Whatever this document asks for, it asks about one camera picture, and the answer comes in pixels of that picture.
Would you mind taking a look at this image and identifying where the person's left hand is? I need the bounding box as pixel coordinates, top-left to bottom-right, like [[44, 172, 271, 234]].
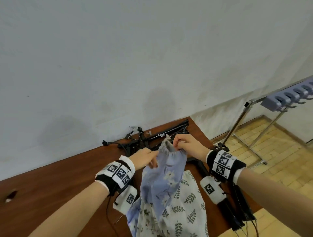
[[128, 147, 159, 171]]

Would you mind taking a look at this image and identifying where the person's right hand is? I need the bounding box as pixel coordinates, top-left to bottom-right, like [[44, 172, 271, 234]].
[[172, 133, 213, 163]]

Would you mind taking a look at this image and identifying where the pile of black tripods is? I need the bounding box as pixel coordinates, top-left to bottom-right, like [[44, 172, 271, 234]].
[[117, 119, 190, 157]]

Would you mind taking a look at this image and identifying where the metal clothes rack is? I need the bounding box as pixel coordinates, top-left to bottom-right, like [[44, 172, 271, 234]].
[[210, 74, 313, 169]]

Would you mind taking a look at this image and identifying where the leaf print bag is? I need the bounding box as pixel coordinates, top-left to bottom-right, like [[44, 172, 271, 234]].
[[156, 170, 208, 237]]

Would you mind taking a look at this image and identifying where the cat print fabric bag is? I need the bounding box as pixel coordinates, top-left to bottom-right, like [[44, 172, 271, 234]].
[[137, 202, 162, 237]]

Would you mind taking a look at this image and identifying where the black bracket arm with knob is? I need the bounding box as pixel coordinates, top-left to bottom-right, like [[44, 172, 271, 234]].
[[187, 143, 257, 231]]

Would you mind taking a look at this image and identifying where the person's right forearm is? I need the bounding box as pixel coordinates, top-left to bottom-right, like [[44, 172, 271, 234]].
[[236, 168, 313, 237]]

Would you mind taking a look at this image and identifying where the person's left forearm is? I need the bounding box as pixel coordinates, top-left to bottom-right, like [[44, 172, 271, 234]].
[[28, 182, 109, 237]]

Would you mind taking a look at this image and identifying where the black left wrist strap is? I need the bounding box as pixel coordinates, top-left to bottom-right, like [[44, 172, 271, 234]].
[[95, 155, 136, 197]]

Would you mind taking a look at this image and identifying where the black wrist strap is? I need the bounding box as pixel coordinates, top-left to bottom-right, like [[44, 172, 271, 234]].
[[206, 149, 247, 184], [95, 155, 136, 197]]

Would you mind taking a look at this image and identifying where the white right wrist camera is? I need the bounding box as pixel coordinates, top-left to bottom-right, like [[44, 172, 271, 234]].
[[200, 176, 227, 205]]

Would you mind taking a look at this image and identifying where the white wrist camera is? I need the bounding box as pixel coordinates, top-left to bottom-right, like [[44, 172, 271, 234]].
[[200, 176, 227, 205], [112, 185, 138, 216]]

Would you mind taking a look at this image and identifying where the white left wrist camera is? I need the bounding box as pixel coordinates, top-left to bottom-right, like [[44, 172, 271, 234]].
[[112, 185, 138, 216]]

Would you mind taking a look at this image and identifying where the black right wrist strap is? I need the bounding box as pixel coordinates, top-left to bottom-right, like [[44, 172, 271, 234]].
[[206, 149, 247, 184]]

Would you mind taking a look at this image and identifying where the purple hook rail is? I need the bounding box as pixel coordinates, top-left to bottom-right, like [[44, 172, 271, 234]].
[[260, 82, 313, 113]]

